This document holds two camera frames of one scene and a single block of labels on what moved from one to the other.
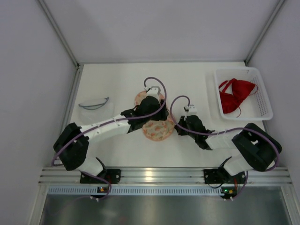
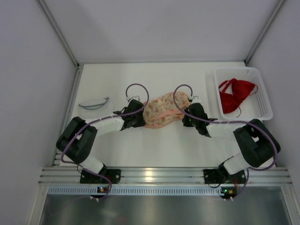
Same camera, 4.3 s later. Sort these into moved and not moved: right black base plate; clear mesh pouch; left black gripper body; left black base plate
Moved: left black gripper body
Not moved: left black base plate; right black base plate; clear mesh pouch
